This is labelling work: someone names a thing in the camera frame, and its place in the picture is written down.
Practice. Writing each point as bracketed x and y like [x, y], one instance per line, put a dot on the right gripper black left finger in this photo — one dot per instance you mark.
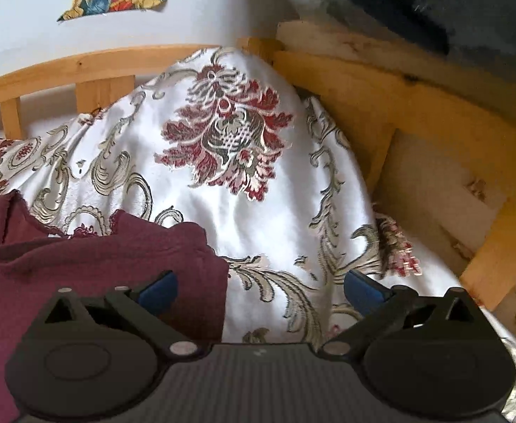
[122, 323]

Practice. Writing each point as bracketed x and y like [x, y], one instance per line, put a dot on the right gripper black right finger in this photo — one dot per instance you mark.
[400, 322]

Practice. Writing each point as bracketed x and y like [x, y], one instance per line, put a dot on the maroon small garment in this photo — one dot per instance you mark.
[36, 260]

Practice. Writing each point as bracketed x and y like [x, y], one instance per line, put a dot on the white floral satin bedspread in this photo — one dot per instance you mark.
[221, 140]

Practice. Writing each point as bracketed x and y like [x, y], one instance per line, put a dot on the wooden bed frame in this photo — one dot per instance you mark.
[372, 88]

